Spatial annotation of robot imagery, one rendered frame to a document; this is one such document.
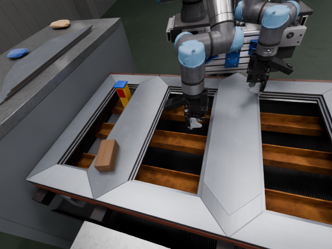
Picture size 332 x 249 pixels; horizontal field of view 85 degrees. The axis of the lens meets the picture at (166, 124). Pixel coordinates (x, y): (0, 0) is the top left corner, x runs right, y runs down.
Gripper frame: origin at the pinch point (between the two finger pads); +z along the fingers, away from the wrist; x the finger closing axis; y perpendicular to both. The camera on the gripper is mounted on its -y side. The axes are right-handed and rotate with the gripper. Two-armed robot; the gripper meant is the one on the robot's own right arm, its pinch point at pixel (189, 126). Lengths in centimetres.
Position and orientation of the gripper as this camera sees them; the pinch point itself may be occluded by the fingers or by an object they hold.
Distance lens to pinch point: 77.6
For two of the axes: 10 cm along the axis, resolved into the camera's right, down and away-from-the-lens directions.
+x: 2.8, -7.5, 6.1
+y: 9.5, 1.1, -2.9
